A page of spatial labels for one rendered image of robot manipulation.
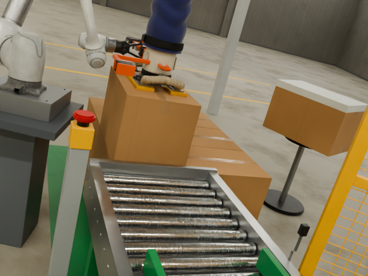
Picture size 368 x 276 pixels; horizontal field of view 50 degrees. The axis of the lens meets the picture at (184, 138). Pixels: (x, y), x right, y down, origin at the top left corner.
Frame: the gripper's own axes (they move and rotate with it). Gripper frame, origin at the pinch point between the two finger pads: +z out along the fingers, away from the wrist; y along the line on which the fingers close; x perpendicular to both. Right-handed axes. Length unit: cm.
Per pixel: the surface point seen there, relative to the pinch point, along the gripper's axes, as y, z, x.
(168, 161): 46, 7, 58
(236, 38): 1, 185, -243
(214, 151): 53, 54, 22
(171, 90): 10.9, 5.2, 43.6
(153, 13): -25.4, -9.1, 30.3
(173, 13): -28.1, -0.9, 38.5
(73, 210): 36, -49, 124
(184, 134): 30, 13, 58
